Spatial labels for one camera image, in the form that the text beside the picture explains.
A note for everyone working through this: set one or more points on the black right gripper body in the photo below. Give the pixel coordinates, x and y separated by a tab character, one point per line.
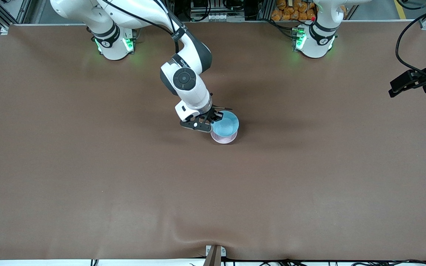
212	113

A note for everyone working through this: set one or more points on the brown table cover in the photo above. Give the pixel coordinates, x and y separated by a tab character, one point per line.
213	203

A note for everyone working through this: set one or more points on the grey electronics box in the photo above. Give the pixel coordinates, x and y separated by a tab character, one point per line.
213	9

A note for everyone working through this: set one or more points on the brown camera post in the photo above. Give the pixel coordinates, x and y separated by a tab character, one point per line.
215	258

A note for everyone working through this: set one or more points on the orange snack pile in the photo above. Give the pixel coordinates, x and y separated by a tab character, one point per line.
290	9

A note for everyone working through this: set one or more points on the blue bowl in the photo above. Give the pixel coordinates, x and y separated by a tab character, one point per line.
226	125

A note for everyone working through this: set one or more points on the grey table clamp bracket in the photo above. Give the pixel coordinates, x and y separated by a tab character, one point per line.
207	251

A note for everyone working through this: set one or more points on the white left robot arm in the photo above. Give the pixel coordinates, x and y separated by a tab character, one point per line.
318	44

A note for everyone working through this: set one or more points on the pink bowl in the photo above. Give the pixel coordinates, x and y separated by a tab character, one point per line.
224	140

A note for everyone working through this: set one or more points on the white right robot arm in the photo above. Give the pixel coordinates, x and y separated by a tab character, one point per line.
192	92

